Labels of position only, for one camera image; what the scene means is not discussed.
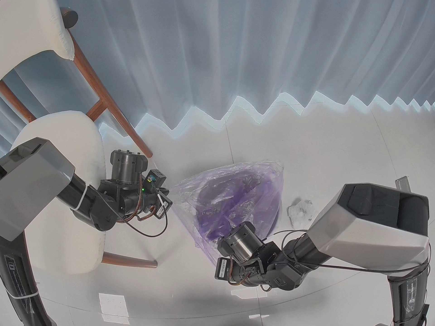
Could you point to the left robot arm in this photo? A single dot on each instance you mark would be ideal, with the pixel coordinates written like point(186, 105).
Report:
point(34, 182)

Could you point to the purple plastic bag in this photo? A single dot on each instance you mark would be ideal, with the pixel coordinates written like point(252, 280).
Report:
point(231, 195)

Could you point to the pale blue curtain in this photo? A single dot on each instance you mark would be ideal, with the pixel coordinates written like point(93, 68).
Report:
point(238, 46)

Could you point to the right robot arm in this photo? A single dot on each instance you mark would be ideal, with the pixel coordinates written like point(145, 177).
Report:
point(356, 222)

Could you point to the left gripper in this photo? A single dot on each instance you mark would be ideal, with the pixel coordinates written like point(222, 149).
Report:
point(159, 205)

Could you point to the white cushioned wooden chair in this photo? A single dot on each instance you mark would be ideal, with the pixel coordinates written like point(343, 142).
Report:
point(61, 148)

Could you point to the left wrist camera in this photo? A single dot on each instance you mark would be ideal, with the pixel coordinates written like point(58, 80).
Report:
point(157, 177)

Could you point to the white wrapper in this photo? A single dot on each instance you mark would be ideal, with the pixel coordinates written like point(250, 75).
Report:
point(299, 212)

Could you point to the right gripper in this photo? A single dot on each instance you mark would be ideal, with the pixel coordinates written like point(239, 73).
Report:
point(238, 275)

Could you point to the white trash bin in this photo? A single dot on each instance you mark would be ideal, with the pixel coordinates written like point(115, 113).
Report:
point(277, 212)

